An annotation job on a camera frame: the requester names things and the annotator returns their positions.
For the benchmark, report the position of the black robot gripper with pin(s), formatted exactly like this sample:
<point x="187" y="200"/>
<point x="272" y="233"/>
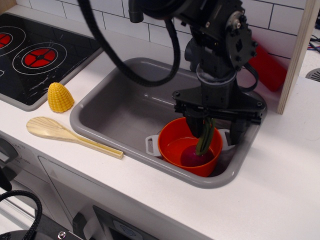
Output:
<point x="218" y="98"/>

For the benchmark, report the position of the purple toy beet green stem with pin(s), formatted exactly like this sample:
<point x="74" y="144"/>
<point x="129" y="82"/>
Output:
<point x="200" y="154"/>

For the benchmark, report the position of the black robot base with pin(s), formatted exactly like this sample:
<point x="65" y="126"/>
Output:
<point x="40" y="229"/>

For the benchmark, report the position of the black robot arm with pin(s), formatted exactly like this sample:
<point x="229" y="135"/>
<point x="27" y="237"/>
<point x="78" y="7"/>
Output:
<point x="221" y="45"/>

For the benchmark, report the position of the grey plastic sink basin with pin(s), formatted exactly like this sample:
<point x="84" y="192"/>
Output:
<point x="124" y="115"/>

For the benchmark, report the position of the red ketchup squeeze bottle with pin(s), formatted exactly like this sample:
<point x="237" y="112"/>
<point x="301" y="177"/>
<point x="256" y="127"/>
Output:
<point x="271" y="73"/>

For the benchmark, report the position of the dark grey toy faucet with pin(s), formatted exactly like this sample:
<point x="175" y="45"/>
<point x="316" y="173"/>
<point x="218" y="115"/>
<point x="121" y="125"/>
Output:
<point x="192" y="54"/>

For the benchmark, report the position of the light wooden side panel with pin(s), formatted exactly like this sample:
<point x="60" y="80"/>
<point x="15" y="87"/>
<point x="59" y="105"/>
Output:
<point x="305" y="30"/>

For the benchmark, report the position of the yellow toy corn piece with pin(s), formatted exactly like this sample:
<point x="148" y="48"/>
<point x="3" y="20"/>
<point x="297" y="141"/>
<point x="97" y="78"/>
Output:
<point x="59" y="98"/>

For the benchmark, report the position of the white toy oven front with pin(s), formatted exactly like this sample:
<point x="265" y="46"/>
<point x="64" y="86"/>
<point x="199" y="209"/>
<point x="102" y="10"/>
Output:
<point x="21" y="169"/>

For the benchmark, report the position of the wooden toy spoon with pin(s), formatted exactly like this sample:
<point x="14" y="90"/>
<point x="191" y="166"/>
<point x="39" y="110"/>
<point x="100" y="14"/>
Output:
<point x="48" y="128"/>

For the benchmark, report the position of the black toy stove top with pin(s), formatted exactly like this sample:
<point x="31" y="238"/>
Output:
<point x="34" y="55"/>

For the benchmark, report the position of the orange toy pot grey handles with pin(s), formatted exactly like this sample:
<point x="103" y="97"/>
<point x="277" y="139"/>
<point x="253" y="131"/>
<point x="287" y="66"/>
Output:
<point x="176" y="145"/>

